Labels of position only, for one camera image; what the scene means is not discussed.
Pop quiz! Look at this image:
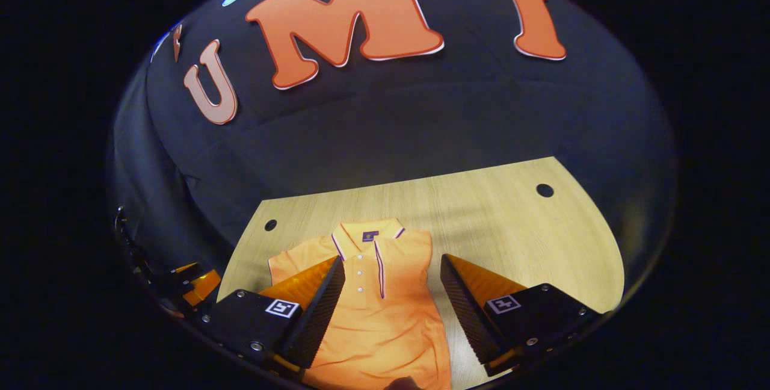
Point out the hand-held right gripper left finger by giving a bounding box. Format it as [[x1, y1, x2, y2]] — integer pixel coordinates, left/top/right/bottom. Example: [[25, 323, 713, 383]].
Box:
[[192, 256, 347, 379]]

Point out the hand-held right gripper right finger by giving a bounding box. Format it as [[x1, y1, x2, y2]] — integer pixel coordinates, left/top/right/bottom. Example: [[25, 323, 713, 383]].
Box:
[[440, 253, 602, 377]]

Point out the orange T-shirt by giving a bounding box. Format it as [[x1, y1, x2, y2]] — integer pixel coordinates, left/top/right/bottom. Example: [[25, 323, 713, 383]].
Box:
[[268, 218, 453, 390]]

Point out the black backdrop cloth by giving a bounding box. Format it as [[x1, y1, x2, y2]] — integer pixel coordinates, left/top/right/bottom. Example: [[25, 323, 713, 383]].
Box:
[[108, 0, 677, 318]]

